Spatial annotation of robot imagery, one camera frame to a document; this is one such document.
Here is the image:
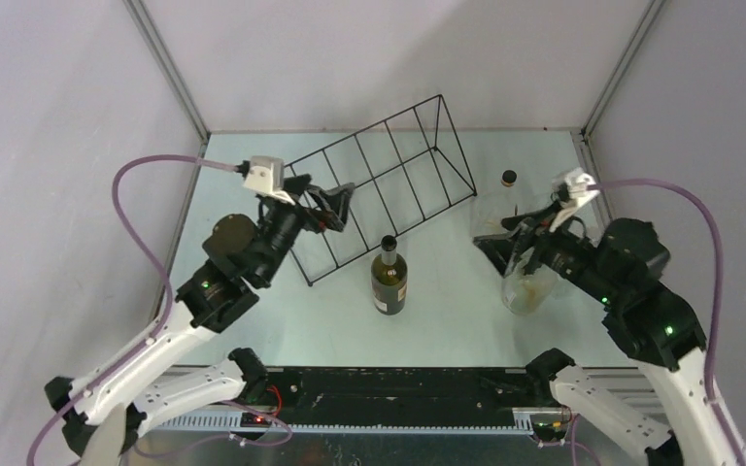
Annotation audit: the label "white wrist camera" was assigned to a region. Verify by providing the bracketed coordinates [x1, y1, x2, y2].
[549, 168, 599, 233]
[236, 155, 295, 205]

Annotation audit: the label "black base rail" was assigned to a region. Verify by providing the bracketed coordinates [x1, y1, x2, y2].
[238, 366, 559, 429]

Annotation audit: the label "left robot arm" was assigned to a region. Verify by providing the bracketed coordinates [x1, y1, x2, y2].
[45, 175, 356, 456]

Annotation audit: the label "clear bottle black cork stopper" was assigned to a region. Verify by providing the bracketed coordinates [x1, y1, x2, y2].
[470, 169, 518, 237]

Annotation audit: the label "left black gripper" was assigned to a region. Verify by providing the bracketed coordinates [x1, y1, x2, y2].
[254, 174, 354, 285]

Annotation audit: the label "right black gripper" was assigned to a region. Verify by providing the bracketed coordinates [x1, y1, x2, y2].
[469, 195, 618, 303]

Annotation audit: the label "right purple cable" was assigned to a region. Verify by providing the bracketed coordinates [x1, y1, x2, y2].
[588, 179, 746, 466]

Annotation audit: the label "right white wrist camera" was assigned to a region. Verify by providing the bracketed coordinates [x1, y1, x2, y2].
[549, 168, 599, 233]

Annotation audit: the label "black wire wine rack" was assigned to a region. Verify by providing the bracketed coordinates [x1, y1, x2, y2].
[286, 94, 478, 286]

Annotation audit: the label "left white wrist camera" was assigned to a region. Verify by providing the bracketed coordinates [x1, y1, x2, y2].
[236, 155, 295, 205]

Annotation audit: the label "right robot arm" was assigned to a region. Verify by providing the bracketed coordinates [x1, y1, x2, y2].
[473, 208, 746, 465]

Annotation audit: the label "clear bottle brown stopper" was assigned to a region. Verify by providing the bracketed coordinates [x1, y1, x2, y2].
[501, 250, 569, 316]

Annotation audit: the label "dark green wine bottle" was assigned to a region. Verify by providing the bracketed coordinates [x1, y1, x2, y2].
[370, 235, 408, 316]

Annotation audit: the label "small circuit board left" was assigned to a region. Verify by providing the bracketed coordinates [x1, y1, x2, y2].
[239, 413, 273, 428]

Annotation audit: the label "small circuit board right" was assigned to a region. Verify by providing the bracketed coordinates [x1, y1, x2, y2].
[533, 421, 571, 433]

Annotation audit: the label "small circuit board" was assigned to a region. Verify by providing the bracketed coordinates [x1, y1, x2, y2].
[239, 413, 273, 428]
[533, 421, 571, 433]

